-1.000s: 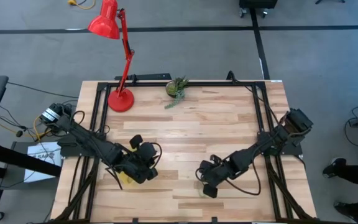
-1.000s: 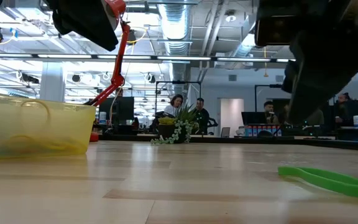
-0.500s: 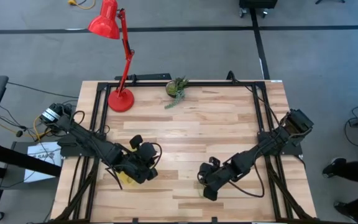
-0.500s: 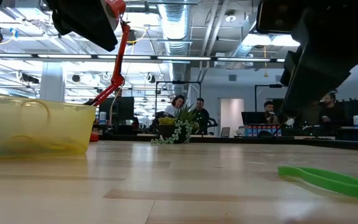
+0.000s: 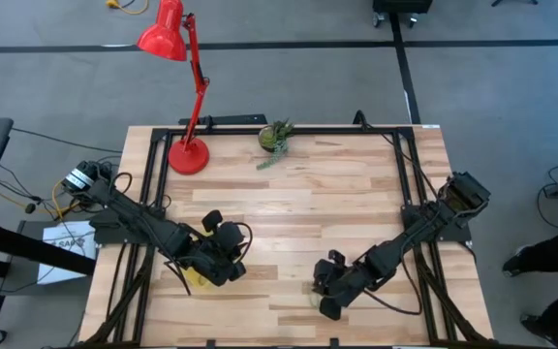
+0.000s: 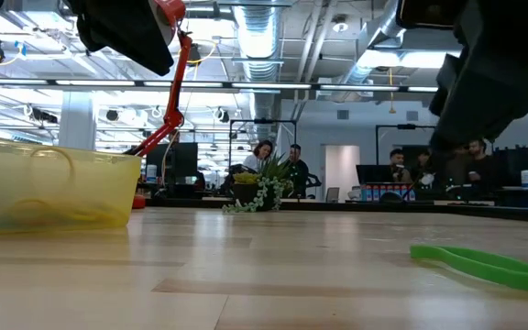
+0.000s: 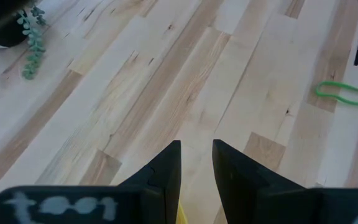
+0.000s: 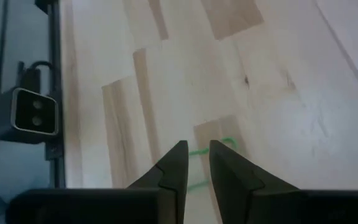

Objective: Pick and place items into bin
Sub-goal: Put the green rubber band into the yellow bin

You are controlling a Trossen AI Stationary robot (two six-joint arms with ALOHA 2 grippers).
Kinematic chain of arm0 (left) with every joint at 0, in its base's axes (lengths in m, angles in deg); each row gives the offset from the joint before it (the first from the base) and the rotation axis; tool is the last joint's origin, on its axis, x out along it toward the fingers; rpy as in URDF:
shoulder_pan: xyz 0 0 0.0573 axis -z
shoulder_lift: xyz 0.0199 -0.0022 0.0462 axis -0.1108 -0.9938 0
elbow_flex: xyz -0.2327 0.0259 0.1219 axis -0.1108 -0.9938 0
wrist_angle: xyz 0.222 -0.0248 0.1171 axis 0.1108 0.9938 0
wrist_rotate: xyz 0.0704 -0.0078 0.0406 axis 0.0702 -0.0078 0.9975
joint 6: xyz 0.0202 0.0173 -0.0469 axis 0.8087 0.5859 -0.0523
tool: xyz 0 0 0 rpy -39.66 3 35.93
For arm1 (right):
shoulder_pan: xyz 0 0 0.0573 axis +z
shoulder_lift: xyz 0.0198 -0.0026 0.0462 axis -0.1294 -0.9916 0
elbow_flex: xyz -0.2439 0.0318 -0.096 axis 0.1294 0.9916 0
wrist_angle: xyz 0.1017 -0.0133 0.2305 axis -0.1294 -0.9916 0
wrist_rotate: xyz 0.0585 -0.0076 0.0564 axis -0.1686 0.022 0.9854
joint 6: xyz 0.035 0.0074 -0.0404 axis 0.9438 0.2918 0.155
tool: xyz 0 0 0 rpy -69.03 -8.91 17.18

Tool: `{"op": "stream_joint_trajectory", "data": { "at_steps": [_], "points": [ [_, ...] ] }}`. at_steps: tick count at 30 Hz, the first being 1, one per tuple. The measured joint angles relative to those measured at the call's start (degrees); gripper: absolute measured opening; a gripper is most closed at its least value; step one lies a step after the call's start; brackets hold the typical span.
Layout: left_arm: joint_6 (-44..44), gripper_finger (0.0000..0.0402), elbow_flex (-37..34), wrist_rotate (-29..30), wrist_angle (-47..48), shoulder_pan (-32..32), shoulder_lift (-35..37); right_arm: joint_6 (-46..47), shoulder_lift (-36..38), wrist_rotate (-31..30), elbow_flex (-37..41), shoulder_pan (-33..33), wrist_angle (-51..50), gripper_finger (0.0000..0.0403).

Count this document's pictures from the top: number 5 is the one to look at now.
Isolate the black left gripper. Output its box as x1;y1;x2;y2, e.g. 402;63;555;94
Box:
184;222;249;287

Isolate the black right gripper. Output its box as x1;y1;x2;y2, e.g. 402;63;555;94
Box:
312;255;375;322

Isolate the yellow translucent plastic bin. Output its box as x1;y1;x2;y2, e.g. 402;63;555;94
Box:
181;227;218;292

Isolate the red desk lamp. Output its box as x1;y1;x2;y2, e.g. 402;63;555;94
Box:
137;0;211;176

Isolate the potted succulent plant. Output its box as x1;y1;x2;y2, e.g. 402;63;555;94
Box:
256;118;295;172

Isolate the black flat bar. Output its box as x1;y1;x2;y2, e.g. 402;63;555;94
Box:
178;113;268;127

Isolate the white paper sheet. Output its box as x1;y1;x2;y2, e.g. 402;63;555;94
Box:
37;220;98;286

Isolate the person's shoe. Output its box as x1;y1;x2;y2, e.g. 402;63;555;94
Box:
519;313;558;349
501;244;533;279

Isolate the black wheeled cart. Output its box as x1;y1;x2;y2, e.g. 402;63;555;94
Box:
372;0;434;28

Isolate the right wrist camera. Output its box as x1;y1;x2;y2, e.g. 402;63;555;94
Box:
312;259;334;283

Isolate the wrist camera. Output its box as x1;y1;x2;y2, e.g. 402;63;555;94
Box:
312;259;334;283
201;208;224;233

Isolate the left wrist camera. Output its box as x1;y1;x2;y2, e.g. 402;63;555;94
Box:
201;208;224;233

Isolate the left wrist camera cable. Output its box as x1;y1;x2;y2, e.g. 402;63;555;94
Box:
233;221;255;257

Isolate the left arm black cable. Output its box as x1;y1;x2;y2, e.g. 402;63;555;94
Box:
162;259;194;297

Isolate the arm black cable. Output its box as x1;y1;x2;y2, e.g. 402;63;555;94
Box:
356;110;428;195
162;259;194;297

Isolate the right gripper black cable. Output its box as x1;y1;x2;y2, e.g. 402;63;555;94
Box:
361;269;424;317

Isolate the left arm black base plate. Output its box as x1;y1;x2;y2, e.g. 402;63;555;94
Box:
89;207;164;245

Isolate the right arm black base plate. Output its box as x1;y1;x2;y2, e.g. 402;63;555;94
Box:
401;203;473;244

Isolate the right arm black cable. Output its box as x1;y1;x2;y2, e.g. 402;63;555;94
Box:
356;110;428;195

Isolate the yellow floor cable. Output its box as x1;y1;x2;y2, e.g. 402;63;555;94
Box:
0;178;86;219

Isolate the yellow power cord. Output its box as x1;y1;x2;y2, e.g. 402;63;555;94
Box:
105;0;150;16

